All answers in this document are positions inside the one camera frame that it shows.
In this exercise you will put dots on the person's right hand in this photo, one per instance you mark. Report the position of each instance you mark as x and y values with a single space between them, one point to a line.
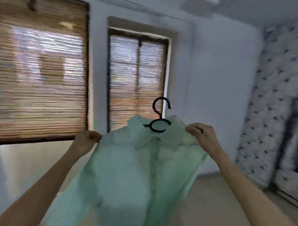
204 137

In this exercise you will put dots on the person's left hand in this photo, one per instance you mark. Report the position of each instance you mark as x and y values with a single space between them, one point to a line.
85 142

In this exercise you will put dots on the person's right fingers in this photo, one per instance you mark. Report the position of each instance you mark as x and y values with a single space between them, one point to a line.
193 130

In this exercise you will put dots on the person's left fingers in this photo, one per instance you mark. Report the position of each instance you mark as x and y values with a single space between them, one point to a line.
95 137

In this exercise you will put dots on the light green shirt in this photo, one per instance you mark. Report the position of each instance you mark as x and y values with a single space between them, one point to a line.
130 177

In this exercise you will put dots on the person's right forearm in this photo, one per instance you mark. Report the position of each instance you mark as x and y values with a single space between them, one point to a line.
246 191

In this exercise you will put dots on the person's left forearm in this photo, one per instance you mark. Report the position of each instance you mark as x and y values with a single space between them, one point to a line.
39 188

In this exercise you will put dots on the black clothes hanger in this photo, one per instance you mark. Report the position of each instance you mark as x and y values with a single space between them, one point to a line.
160 116

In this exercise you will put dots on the narrow bamboo window blind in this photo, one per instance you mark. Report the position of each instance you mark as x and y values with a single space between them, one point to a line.
137 81

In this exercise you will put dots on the white patterned mattress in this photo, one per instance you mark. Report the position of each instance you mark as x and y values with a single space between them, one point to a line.
270 111

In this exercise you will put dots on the large bamboo window blind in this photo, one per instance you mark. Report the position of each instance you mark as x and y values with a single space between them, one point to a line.
43 69

